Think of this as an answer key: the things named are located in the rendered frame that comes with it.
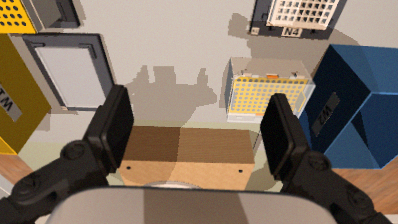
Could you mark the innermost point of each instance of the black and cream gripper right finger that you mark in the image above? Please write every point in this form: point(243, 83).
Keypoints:
point(308, 173)

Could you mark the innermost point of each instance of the yellow open-top bin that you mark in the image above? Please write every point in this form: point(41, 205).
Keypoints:
point(22, 103)

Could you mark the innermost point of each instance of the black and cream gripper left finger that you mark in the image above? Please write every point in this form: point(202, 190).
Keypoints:
point(82, 163)

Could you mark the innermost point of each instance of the grey flat mat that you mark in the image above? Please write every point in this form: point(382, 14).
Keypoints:
point(173, 55)

